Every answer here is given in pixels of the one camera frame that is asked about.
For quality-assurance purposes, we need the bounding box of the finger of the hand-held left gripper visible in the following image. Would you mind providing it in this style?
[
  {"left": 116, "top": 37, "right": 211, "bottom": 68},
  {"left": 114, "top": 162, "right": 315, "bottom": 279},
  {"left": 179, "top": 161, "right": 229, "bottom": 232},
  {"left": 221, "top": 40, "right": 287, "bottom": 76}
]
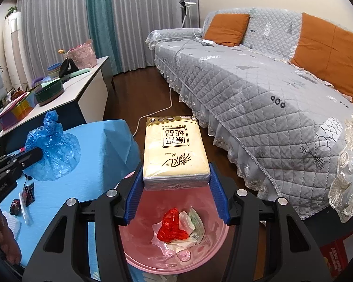
[{"left": 5, "top": 147, "right": 44, "bottom": 171}]

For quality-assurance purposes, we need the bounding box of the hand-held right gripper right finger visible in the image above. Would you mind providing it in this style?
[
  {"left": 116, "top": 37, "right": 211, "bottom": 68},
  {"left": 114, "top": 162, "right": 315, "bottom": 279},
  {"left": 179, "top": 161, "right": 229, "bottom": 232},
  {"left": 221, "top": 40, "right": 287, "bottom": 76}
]
[{"left": 209, "top": 162, "right": 333, "bottom": 282}]

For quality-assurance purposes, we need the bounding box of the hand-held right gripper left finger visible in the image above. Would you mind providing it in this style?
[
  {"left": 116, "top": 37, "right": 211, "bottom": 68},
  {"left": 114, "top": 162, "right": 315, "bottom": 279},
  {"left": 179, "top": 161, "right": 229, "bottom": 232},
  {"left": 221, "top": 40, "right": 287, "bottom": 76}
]
[{"left": 24, "top": 161, "right": 144, "bottom": 282}]

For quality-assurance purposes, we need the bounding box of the blue plastic bag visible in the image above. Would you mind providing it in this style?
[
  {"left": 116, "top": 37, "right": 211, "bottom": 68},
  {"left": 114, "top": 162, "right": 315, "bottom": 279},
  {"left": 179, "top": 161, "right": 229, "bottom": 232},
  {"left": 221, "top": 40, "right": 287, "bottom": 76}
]
[{"left": 24, "top": 110, "right": 81, "bottom": 182}]

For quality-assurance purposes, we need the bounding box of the dark red snack wrapper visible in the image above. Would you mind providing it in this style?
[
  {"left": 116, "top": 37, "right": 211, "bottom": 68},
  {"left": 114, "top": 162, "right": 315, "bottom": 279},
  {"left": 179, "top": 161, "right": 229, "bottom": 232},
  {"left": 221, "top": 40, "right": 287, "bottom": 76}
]
[{"left": 20, "top": 182, "right": 36, "bottom": 207}]

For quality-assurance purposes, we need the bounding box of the green snack packet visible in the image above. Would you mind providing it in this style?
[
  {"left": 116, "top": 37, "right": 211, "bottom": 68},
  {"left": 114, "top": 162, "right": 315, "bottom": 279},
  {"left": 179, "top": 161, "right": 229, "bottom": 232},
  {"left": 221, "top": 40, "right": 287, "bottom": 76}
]
[{"left": 188, "top": 207, "right": 206, "bottom": 243}]

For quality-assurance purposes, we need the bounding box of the pink plastic basin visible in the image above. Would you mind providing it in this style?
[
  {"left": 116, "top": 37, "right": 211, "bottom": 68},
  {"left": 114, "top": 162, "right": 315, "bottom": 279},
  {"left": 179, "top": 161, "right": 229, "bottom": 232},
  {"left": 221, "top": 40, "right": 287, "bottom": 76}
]
[{"left": 118, "top": 186, "right": 239, "bottom": 275}]

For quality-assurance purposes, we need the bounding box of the white foam fruit net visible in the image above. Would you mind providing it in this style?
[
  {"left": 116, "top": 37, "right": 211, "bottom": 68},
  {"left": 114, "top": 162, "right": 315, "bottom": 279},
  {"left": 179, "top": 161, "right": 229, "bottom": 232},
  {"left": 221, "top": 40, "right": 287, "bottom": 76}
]
[{"left": 1, "top": 217, "right": 22, "bottom": 240}]

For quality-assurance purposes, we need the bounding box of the red plastic bag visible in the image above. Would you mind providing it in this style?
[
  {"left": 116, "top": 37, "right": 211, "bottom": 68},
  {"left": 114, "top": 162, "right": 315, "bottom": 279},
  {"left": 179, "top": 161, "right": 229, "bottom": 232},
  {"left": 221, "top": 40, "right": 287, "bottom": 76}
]
[{"left": 156, "top": 208, "right": 189, "bottom": 244}]

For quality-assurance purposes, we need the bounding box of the yellow tissue pack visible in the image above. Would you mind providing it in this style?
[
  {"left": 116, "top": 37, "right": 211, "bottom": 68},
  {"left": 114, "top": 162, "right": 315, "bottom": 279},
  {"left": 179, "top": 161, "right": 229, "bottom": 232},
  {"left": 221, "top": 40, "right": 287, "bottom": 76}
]
[{"left": 143, "top": 116, "right": 211, "bottom": 191}]

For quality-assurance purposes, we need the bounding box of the white leaf-print paper bag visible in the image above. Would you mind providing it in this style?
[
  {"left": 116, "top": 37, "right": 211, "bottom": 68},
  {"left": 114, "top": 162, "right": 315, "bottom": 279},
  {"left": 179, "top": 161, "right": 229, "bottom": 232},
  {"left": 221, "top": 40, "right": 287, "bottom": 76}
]
[{"left": 151, "top": 210, "right": 196, "bottom": 254}]

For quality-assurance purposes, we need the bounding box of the person's left hand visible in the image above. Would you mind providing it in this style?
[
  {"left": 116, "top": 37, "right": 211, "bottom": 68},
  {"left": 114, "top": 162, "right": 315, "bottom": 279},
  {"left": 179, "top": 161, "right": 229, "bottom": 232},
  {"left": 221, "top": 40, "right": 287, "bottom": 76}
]
[{"left": 0, "top": 207, "right": 22, "bottom": 266}]

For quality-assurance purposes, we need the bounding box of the colourful rectangular box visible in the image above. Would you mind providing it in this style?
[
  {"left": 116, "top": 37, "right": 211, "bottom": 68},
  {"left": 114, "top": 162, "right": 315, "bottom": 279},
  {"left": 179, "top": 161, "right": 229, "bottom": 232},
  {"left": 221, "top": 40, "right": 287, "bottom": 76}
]
[{"left": 0, "top": 91, "right": 37, "bottom": 130}]

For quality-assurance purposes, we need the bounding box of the dark green round tin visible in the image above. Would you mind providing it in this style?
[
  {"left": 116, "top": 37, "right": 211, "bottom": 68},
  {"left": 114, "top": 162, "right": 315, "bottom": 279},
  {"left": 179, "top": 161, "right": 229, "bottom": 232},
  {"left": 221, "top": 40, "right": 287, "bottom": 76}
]
[{"left": 35, "top": 79, "right": 64, "bottom": 106}]

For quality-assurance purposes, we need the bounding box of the white-topped coffee table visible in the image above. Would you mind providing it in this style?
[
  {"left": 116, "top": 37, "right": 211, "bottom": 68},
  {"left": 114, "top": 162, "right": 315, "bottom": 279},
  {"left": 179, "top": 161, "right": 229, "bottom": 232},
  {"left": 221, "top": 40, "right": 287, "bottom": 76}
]
[{"left": 0, "top": 56, "right": 114, "bottom": 153}]

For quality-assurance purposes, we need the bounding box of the stack of plastic bowls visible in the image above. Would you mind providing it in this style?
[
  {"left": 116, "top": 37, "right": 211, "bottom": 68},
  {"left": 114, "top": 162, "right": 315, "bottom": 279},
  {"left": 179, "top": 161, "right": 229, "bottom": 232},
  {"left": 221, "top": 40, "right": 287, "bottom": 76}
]
[{"left": 47, "top": 63, "right": 62, "bottom": 78}]

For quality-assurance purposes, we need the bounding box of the grey quilted sofa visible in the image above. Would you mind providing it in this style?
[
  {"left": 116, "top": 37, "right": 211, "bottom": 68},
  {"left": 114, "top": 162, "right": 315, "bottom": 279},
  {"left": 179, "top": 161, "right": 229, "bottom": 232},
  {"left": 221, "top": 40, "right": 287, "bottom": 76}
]
[{"left": 145, "top": 7, "right": 353, "bottom": 221}]

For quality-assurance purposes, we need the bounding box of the black hat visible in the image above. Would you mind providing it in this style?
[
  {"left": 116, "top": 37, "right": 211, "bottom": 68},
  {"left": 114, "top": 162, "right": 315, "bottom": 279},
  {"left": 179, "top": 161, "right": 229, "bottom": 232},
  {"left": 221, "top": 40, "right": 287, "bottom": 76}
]
[{"left": 59, "top": 58, "right": 80, "bottom": 78}]

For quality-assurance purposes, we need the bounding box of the light green flat lid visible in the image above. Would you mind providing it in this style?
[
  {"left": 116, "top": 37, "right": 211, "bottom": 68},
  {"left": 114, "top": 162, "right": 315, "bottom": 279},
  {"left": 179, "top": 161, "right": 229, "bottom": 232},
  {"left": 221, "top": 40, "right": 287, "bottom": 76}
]
[{"left": 62, "top": 68, "right": 92, "bottom": 80}]

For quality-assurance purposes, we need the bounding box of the white standing air conditioner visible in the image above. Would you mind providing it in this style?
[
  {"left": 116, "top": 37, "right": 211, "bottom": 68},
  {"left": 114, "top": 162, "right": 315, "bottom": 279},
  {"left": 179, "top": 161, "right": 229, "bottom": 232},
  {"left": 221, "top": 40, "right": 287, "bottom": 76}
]
[{"left": 3, "top": 10, "right": 28, "bottom": 91}]

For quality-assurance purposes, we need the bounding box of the pink woven basket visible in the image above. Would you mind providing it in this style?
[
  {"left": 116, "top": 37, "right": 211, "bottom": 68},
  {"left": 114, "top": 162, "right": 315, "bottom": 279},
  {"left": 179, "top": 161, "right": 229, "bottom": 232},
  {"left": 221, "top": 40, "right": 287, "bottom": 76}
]
[{"left": 63, "top": 39, "right": 97, "bottom": 69}]

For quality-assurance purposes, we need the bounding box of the cream lace cloth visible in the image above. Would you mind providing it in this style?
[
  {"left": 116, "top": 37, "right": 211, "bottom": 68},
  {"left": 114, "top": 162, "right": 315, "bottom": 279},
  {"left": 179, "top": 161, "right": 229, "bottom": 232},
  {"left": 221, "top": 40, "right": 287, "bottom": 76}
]
[{"left": 329, "top": 113, "right": 353, "bottom": 224}]

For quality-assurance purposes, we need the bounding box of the red cardboard box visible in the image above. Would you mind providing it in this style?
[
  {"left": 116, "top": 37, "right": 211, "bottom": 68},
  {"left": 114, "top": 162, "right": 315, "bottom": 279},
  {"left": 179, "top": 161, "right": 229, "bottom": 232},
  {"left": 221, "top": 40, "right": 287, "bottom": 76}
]
[{"left": 320, "top": 238, "right": 353, "bottom": 274}]

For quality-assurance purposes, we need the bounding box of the grey curtain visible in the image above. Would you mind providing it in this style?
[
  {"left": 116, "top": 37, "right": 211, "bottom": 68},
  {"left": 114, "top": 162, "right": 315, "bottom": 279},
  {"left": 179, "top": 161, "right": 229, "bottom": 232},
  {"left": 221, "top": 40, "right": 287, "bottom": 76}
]
[
  {"left": 110, "top": 0, "right": 201, "bottom": 72},
  {"left": 16, "top": 0, "right": 90, "bottom": 74}
]

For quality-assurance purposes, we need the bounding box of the teal curtain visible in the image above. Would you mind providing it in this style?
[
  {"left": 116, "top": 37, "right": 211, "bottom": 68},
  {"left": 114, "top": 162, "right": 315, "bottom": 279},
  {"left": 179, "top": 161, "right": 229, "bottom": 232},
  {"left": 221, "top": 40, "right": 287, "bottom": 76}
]
[{"left": 85, "top": 0, "right": 120, "bottom": 74}]

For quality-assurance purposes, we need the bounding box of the orange sofa cushion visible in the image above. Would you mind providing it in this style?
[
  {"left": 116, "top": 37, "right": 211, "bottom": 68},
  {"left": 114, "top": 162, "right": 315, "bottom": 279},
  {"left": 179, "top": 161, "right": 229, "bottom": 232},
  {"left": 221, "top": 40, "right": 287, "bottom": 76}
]
[
  {"left": 202, "top": 13, "right": 250, "bottom": 47},
  {"left": 291, "top": 12, "right": 353, "bottom": 107}
]

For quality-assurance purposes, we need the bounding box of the white floor stand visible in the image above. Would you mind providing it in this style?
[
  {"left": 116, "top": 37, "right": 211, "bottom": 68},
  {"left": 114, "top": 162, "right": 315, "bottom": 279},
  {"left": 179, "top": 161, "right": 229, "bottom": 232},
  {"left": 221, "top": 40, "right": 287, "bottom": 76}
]
[{"left": 179, "top": 0, "right": 196, "bottom": 28}]

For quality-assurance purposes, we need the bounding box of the white power cable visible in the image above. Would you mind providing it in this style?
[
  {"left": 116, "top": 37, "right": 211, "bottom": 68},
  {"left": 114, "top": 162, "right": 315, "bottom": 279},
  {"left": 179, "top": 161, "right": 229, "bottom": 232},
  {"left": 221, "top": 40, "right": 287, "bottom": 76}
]
[{"left": 132, "top": 32, "right": 205, "bottom": 137}]

